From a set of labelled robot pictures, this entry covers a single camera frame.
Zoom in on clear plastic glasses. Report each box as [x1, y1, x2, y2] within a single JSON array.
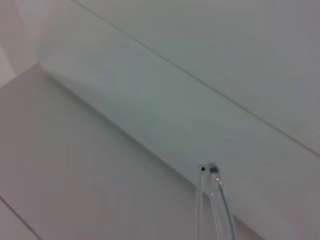
[[197, 161, 237, 240]]

